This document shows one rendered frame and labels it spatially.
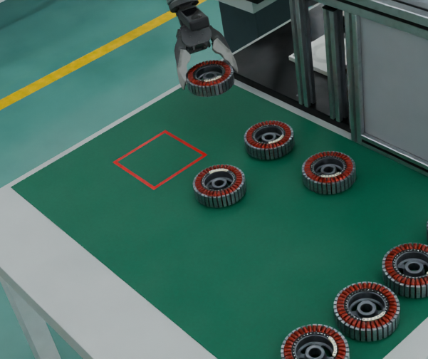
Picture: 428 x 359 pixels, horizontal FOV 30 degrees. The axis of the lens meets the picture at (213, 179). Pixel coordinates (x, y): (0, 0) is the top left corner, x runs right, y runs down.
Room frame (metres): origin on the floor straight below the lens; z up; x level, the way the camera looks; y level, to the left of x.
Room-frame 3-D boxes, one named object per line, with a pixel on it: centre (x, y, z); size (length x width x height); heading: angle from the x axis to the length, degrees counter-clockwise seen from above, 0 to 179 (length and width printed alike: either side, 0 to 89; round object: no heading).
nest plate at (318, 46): (1.76, -0.35, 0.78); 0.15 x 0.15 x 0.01; 34
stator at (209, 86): (1.60, -0.04, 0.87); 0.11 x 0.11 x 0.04
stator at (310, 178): (1.30, -0.24, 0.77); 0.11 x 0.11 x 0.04
